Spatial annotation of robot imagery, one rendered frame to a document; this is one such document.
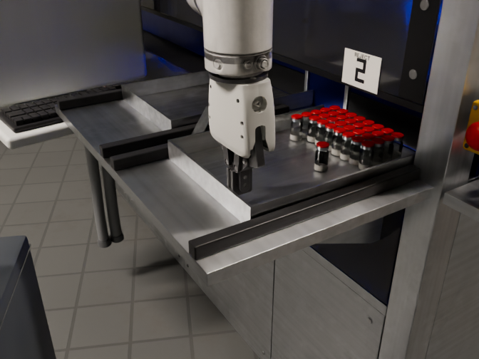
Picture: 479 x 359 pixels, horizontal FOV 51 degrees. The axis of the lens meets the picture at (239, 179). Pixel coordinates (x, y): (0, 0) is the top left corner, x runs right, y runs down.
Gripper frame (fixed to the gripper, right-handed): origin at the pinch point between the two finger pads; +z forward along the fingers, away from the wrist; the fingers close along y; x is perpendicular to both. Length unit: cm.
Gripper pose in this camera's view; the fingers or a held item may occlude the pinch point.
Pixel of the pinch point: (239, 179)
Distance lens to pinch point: 70.4
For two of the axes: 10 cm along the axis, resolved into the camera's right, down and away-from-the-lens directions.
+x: -8.5, 2.6, -4.7
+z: 0.1, 8.8, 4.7
